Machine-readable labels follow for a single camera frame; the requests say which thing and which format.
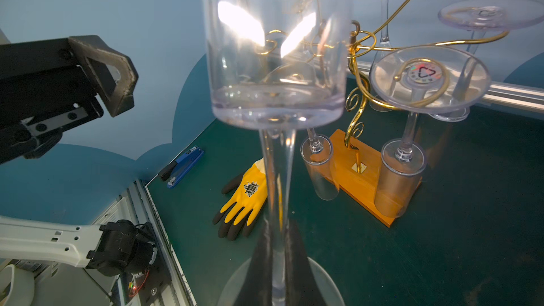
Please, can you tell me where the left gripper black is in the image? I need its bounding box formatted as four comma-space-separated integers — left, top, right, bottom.
1, 35, 138, 164

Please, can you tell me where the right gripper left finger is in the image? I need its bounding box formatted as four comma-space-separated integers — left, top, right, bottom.
234, 220, 272, 306

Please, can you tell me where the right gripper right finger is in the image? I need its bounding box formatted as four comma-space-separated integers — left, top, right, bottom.
285, 220, 326, 306

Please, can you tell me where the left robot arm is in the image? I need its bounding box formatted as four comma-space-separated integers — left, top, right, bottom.
1, 35, 157, 276

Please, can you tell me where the yellow black work glove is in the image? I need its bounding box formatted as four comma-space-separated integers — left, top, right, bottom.
212, 158, 268, 241

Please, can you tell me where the blue stapler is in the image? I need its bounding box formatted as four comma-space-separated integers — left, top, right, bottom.
159, 147, 205, 188

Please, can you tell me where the white tape roll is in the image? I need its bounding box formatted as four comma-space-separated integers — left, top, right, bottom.
1, 264, 35, 306

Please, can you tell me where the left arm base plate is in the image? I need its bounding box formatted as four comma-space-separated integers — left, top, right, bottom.
110, 259, 171, 305

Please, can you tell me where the gold wire glass rack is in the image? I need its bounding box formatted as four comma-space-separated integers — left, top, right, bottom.
254, 0, 511, 228

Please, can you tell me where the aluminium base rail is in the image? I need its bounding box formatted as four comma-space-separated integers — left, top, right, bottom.
1, 181, 197, 305

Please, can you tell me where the horizontal aluminium frame bar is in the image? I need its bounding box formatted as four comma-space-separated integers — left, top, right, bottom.
368, 58, 543, 114

